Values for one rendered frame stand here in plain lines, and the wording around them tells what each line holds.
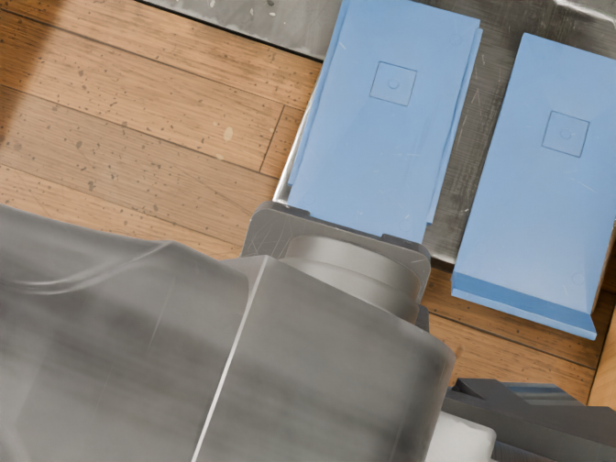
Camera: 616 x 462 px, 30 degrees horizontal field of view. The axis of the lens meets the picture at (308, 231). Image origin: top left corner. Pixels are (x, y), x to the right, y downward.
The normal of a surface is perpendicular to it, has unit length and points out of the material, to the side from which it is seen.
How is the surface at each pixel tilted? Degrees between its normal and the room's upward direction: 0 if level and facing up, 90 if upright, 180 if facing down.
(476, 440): 3
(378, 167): 0
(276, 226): 29
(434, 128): 0
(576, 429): 61
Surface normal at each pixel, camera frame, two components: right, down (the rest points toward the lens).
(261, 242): -0.09, 0.23
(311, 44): 0.03, -0.26
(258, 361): 0.49, -0.07
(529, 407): 0.27, -0.93
